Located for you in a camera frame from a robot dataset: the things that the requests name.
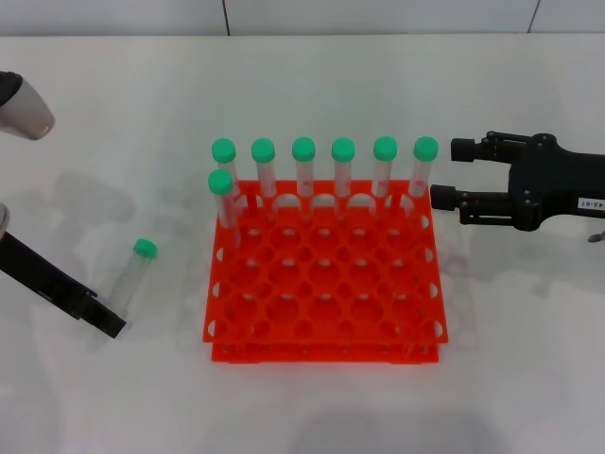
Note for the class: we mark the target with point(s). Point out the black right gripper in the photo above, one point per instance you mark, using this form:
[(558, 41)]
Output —
[(543, 184)]

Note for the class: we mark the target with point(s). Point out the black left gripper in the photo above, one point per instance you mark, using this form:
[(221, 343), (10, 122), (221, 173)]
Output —
[(38, 274)]

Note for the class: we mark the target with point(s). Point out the orange plastic test tube rack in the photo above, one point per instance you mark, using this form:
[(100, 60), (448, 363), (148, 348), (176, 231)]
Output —
[(307, 272)]

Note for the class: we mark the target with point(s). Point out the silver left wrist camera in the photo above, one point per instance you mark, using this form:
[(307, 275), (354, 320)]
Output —
[(26, 116)]

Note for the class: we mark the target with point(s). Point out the green-capped clear test tube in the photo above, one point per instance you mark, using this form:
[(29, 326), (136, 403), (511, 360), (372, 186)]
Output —
[(223, 150), (263, 150), (425, 148), (220, 182), (303, 149), (130, 279), (385, 149), (343, 150)]

